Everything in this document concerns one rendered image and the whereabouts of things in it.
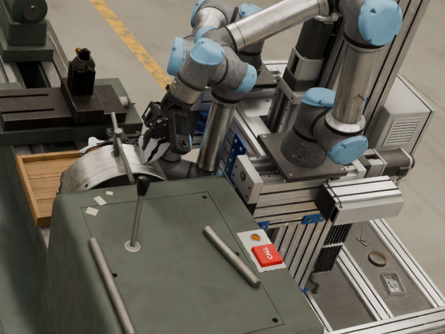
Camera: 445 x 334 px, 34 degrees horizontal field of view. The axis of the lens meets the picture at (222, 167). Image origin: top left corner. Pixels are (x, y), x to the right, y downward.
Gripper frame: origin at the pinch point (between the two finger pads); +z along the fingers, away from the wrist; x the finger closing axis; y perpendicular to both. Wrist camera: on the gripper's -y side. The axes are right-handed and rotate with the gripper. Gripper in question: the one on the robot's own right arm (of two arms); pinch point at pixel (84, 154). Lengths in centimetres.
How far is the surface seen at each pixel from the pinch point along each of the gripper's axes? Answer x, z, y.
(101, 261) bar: 19, 14, -60
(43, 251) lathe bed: -27.6, 13.0, -12.1
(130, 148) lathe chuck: 15.1, -7.3, -16.9
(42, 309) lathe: -27.4, 18.0, -34.2
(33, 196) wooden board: -17.8, 13.6, 2.4
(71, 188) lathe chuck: 7.1, 10.2, -22.3
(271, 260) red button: 18, -27, -67
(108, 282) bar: 19, 14, -66
